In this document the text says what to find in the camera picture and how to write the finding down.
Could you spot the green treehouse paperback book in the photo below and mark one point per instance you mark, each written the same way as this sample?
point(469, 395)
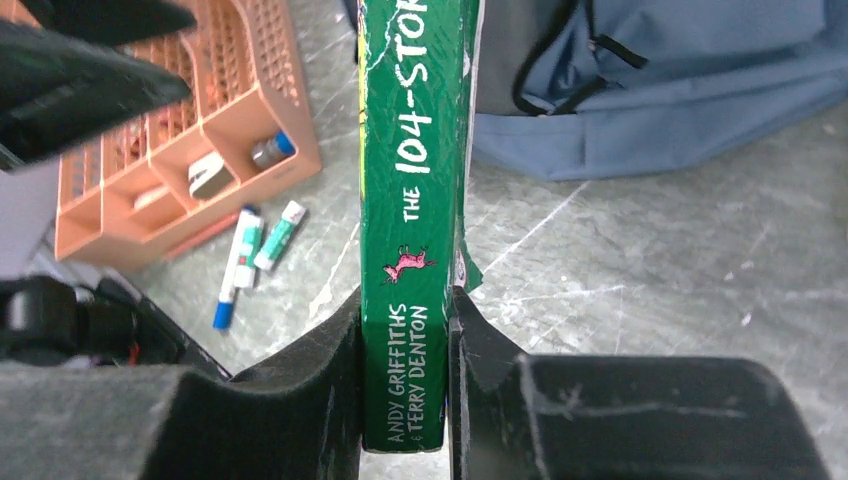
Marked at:
point(417, 79)

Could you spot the pink eraser in organizer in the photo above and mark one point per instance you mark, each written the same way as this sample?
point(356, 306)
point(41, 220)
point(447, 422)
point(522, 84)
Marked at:
point(149, 197)

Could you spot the green white glue stick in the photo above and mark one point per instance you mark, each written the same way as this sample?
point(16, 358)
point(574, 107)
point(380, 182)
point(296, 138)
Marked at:
point(249, 244)

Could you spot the blue backpack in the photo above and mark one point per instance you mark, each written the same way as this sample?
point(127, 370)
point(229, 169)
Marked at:
point(578, 90)

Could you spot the blue capped whiteboard marker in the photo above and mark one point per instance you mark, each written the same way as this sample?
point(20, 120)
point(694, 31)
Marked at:
point(227, 293)

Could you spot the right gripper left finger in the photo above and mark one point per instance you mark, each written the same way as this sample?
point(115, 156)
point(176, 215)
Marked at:
point(295, 415)

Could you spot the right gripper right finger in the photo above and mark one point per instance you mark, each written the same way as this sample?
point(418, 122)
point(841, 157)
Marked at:
point(516, 415)

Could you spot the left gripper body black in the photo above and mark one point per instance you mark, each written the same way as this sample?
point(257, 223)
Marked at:
point(66, 79)

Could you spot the orange plastic desk organizer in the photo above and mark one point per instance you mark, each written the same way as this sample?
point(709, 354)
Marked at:
point(243, 66)

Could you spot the white stapler in organizer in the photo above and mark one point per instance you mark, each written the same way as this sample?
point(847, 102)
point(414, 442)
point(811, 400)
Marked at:
point(208, 176)

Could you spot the blue capped bottle in organizer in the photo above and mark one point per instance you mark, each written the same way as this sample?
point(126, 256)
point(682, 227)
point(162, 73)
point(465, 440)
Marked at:
point(270, 152)

